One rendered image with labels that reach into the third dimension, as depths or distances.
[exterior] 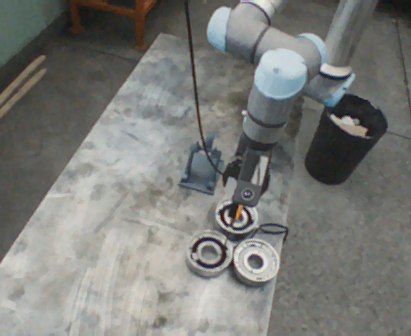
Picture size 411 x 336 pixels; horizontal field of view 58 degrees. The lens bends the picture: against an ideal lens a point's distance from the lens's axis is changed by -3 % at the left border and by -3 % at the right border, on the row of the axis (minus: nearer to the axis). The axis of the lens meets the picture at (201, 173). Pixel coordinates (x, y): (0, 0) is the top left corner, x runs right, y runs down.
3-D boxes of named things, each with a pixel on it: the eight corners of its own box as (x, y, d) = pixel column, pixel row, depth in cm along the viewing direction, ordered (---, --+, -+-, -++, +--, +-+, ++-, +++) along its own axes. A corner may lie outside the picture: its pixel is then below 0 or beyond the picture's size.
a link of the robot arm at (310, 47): (282, 16, 70) (255, 39, 63) (337, 40, 67) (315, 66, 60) (271, 52, 76) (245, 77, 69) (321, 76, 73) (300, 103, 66)
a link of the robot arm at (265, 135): (286, 133, 63) (239, 120, 64) (278, 151, 67) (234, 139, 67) (290, 106, 68) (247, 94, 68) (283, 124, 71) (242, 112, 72)
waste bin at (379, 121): (352, 197, 210) (390, 145, 177) (295, 180, 213) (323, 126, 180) (353, 155, 232) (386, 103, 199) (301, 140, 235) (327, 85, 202)
